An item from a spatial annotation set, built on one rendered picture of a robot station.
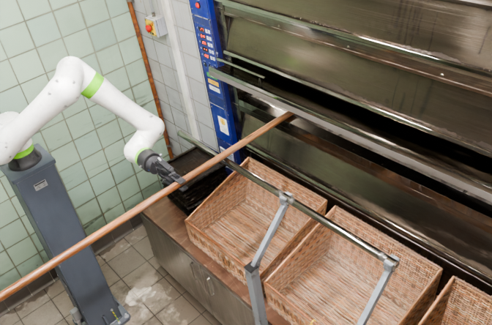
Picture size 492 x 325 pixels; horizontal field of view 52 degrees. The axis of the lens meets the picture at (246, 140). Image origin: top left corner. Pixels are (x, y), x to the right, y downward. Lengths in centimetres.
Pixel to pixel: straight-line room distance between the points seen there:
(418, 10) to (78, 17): 194
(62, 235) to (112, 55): 112
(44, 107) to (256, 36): 94
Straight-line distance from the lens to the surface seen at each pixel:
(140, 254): 356
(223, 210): 275
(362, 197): 223
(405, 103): 183
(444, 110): 177
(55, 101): 207
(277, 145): 250
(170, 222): 284
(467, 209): 194
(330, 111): 199
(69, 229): 270
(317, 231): 235
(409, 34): 171
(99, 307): 310
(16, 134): 220
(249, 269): 202
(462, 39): 163
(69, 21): 301
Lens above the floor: 247
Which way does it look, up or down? 35 degrees down
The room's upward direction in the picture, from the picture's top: 9 degrees counter-clockwise
